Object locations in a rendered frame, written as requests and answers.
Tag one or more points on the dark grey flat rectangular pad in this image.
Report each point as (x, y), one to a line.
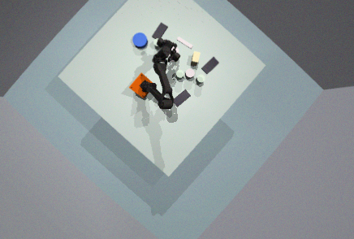
(210, 65)
(181, 97)
(159, 30)

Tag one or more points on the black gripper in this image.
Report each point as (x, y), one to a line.
(175, 54)

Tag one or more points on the blue cylinder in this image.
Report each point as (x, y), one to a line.
(140, 40)

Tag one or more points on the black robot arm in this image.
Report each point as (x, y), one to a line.
(160, 69)

